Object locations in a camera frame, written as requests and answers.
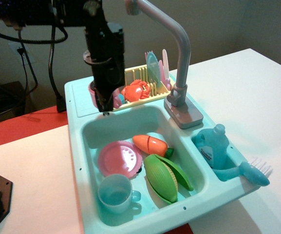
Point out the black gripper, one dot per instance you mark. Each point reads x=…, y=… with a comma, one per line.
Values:
x=105, y=41

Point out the pink toy cup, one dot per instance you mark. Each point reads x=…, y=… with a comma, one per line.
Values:
x=92, y=93

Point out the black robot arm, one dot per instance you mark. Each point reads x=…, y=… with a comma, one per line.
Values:
x=59, y=14

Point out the teal toy sink unit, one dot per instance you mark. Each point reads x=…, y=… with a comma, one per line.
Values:
x=90, y=131

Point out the light blue toy cup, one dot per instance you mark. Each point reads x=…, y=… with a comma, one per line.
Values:
x=116, y=193

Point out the blue tumbler in rack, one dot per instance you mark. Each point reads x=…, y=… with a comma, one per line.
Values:
x=121, y=99

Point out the yellow dish rack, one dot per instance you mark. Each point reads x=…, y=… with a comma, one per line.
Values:
x=157, y=91

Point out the orange toy crab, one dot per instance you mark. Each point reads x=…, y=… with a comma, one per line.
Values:
x=137, y=90

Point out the blue plate in rack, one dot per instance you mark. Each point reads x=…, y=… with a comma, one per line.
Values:
x=153, y=68

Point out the pink toy plate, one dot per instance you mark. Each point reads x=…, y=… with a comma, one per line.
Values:
x=120, y=157

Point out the pink utensil in rack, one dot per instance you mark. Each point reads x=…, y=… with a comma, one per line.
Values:
x=165, y=78

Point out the orange toy carrot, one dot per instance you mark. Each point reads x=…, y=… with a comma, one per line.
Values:
x=152, y=145

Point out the grey toy faucet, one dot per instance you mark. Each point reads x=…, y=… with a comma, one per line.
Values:
x=179, y=107

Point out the green toy corn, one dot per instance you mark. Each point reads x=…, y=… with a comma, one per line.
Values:
x=164, y=176

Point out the blue toy soap bottle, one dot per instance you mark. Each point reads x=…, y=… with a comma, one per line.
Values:
x=213, y=144

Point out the blue toy dish brush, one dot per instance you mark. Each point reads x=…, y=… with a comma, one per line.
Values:
x=256, y=172

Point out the white wall outlet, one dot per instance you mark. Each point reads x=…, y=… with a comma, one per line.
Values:
x=21, y=56

